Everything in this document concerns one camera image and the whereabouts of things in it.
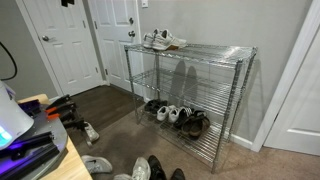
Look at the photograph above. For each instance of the white sneaker front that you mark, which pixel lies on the white sneaker front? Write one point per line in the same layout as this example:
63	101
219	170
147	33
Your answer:
165	40

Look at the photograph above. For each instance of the white sneaker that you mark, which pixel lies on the white sneaker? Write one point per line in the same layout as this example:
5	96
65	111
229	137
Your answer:
149	38
174	115
165	40
163	112
91	132

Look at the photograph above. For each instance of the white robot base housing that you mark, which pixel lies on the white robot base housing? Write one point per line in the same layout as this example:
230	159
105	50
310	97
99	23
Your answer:
14	122

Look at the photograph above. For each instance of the black shoes on rack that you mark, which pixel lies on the black shoes on rack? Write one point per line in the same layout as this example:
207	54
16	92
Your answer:
154	105

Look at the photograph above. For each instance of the black striped sneaker on rack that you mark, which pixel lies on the black striped sneaker on rack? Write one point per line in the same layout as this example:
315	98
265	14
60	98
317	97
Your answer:
184	113

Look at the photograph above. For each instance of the dark brown sandals on rack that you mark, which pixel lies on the dark brown sandals on rack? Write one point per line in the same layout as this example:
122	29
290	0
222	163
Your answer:
196	124

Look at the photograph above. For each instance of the white panel door middle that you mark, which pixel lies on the white panel door middle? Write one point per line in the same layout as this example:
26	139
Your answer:
116	24

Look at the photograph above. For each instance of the white panel door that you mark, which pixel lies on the white panel door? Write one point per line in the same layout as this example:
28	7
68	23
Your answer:
65	36
116	24

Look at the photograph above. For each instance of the black shoe on floor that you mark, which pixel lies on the black shoe on floor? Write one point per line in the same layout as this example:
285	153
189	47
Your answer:
157	172

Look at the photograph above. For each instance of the grey sneaker on floor middle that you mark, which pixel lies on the grey sneaker on floor middle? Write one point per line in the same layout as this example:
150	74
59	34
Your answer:
141	171

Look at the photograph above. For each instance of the grey sneaker on floor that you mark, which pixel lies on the grey sneaker on floor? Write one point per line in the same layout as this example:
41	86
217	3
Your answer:
96	164
141	171

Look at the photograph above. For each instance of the dark shoe on floor right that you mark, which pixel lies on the dark shoe on floor right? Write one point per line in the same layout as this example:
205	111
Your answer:
178	175

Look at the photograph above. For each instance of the orange black clamps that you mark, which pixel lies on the orange black clamps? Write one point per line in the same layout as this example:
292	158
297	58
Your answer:
66	110

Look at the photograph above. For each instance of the grey sneaker on floor left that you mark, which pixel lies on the grey sneaker on floor left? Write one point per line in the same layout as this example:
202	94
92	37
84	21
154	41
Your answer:
96	164

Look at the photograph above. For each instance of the white panel door left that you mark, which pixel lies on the white panel door left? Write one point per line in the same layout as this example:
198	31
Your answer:
65	36

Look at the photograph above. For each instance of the wooden table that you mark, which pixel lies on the wooden table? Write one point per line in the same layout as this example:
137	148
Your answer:
68	164

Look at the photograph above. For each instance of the white door right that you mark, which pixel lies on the white door right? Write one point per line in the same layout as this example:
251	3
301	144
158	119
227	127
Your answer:
297	126

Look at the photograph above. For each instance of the chrome wire shoe rack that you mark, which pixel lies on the chrome wire shoe rack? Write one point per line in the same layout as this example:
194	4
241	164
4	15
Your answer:
209	78

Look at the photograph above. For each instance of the white light switch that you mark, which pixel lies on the white light switch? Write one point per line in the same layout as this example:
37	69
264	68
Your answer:
144	3

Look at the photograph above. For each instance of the grey round base plate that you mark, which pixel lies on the grey round base plate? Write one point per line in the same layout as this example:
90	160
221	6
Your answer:
36	152

